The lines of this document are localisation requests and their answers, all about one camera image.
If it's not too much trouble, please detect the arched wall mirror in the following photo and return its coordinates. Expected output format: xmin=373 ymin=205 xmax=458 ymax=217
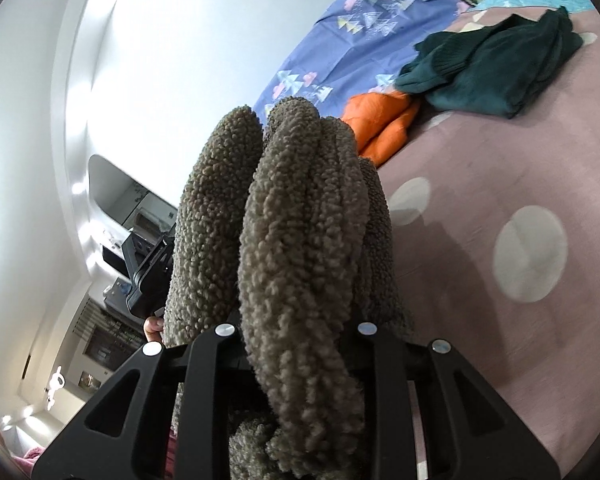
xmin=87 ymin=155 xmax=178 ymax=261

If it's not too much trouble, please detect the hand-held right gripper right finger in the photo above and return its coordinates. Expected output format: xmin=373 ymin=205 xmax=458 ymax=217
xmin=340 ymin=322 xmax=561 ymax=480

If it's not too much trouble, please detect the brown fleece jacket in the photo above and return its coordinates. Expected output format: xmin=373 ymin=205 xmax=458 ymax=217
xmin=162 ymin=95 xmax=416 ymax=480

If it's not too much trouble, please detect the orange puffer jacket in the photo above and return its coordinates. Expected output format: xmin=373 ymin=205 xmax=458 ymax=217
xmin=340 ymin=91 xmax=421 ymax=166

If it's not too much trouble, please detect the blue printed bed sheet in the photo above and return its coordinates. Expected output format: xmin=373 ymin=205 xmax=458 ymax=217
xmin=252 ymin=0 xmax=473 ymax=116

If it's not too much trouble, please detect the pink dotted blanket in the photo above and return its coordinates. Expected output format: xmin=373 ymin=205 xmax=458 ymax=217
xmin=375 ymin=7 xmax=600 ymax=480

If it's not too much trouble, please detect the dark green sweater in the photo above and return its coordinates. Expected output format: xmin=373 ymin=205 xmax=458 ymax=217
xmin=394 ymin=6 xmax=585 ymax=120

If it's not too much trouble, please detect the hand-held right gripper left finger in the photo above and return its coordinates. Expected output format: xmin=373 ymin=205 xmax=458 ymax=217
xmin=30 ymin=324 xmax=253 ymax=480

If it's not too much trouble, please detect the person's left hand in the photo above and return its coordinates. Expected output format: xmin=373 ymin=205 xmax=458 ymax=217
xmin=143 ymin=316 xmax=166 ymax=346

